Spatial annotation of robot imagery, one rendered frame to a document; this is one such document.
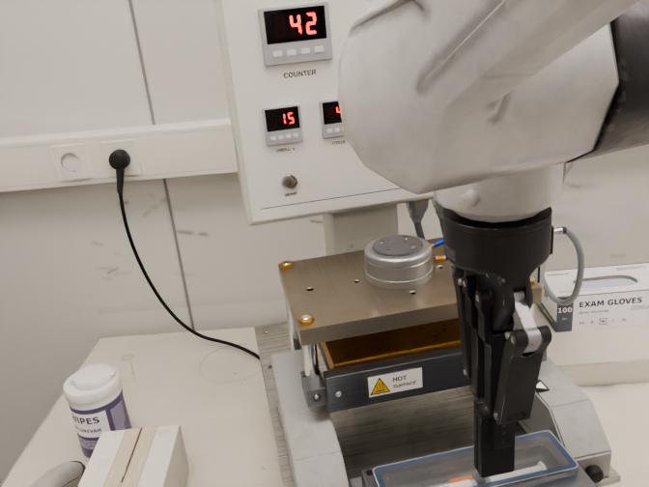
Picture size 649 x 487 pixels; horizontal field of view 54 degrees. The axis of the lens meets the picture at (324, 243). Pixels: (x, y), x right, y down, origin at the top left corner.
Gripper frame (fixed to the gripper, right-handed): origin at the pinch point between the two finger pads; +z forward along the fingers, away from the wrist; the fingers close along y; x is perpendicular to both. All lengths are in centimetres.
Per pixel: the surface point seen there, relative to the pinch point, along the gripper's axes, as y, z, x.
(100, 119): -92, -15, -43
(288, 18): -38, -33, -9
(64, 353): -95, 37, -63
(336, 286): -25.3, -3.5, -8.4
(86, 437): -47, 27, -47
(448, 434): -18.0, 14.5, 2.3
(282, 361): -28.7, 7.5, -15.7
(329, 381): -15.4, 2.4, -11.5
